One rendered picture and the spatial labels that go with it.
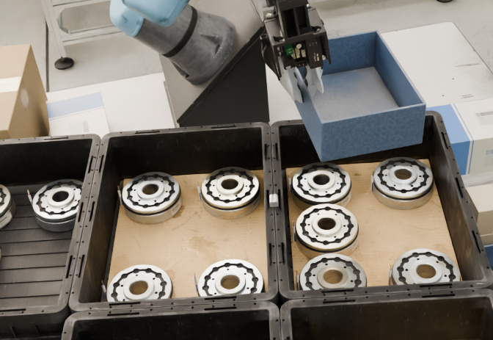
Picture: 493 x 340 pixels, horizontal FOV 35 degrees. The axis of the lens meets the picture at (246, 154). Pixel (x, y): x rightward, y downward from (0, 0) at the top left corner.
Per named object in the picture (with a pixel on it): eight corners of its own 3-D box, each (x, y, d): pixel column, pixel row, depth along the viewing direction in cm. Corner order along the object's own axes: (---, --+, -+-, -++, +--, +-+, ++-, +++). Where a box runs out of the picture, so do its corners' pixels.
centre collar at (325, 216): (308, 217, 131) (308, 214, 130) (337, 213, 131) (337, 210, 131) (315, 239, 127) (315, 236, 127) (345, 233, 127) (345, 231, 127)
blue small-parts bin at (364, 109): (285, 82, 125) (284, 45, 121) (375, 66, 127) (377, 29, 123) (320, 162, 110) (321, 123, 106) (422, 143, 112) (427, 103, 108)
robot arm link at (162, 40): (147, 49, 164) (93, 17, 157) (180, -7, 164) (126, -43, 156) (170, 60, 154) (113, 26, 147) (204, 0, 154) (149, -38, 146)
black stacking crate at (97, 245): (115, 182, 149) (103, 135, 142) (272, 171, 148) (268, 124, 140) (85, 360, 119) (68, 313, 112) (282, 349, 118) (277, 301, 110)
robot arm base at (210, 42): (185, 50, 173) (150, 28, 168) (231, 6, 166) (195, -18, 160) (188, 98, 163) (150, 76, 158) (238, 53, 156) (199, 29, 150)
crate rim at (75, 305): (105, 142, 143) (102, 132, 141) (270, 131, 142) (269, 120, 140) (70, 322, 113) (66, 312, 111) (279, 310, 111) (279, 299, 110)
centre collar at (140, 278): (125, 277, 124) (125, 275, 124) (156, 277, 124) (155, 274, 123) (120, 302, 120) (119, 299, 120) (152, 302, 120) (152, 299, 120)
